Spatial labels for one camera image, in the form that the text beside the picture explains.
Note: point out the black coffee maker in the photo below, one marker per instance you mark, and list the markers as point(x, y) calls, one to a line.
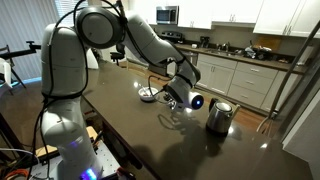
point(204, 41)

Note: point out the small white countertop bowl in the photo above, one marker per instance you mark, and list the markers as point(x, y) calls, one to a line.
point(194, 46)

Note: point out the grey metal pole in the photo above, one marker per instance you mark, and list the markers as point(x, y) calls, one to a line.
point(293, 66)

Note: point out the white upper kitchen cabinets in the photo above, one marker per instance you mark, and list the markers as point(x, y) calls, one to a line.
point(213, 11)
point(286, 15)

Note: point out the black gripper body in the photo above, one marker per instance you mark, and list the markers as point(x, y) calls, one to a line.
point(169, 99)

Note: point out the white plastic jug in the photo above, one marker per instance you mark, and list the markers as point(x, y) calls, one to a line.
point(93, 61)

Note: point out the white lower kitchen cabinets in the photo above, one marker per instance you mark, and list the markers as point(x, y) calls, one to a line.
point(233, 78)

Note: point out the colourful cereal pieces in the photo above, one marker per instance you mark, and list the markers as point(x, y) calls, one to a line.
point(146, 94)

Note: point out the pile of countertop clutter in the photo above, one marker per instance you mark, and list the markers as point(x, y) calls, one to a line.
point(258, 52)

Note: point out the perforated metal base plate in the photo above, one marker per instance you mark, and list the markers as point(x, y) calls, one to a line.
point(108, 160)

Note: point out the wooden cutting board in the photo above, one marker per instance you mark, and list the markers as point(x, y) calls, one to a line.
point(268, 42)

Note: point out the stainless steel dishwasher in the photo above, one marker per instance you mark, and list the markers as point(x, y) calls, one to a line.
point(193, 60)

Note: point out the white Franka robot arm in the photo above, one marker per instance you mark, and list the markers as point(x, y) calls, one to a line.
point(63, 100)

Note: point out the silver metal spoon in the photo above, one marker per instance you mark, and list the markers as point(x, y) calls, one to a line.
point(144, 90)

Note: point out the white kitchen cabinets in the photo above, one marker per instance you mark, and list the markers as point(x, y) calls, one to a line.
point(286, 15)
point(213, 11)
point(233, 78)

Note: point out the stainless steel microwave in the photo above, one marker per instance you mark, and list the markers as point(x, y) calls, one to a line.
point(166, 14)

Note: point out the white ceramic bowl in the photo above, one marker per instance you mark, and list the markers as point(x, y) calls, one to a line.
point(148, 98)

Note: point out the black and steel stove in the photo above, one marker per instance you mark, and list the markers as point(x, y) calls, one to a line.
point(173, 36)

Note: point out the stainless steel electric kettle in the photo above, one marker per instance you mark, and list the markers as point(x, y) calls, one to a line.
point(218, 118)

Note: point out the metal sink faucet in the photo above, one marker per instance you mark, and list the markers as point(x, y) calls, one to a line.
point(226, 46)

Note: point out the black office chair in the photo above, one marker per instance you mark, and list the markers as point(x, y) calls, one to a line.
point(117, 53)

